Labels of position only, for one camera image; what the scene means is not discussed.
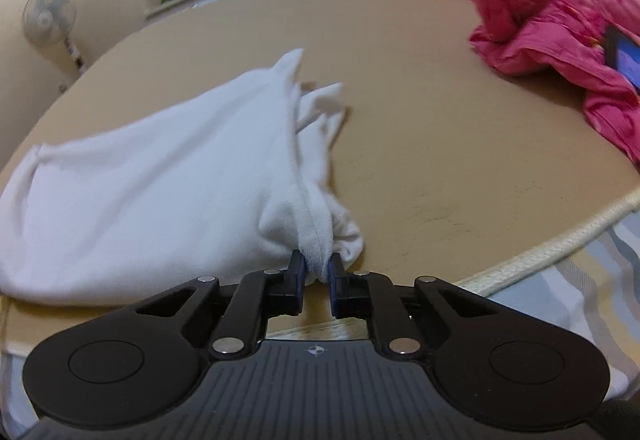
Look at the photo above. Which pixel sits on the white standing fan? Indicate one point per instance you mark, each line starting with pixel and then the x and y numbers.
pixel 47 18

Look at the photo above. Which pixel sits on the striped bedsheet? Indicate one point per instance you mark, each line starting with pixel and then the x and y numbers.
pixel 580 290

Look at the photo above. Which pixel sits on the pink floral quilt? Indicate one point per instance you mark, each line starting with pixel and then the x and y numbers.
pixel 540 5

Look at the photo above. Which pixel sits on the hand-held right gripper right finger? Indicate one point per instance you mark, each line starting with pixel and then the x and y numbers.
pixel 332 287

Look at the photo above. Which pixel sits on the white long-sleeve shirt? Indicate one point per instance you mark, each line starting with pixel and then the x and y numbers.
pixel 150 180

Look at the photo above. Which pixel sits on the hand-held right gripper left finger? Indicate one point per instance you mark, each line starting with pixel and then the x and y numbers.
pixel 299 281

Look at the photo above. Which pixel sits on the black smartphone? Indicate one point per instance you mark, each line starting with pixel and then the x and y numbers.
pixel 622 58

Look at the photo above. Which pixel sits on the tan bed mat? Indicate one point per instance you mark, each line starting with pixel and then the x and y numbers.
pixel 425 145

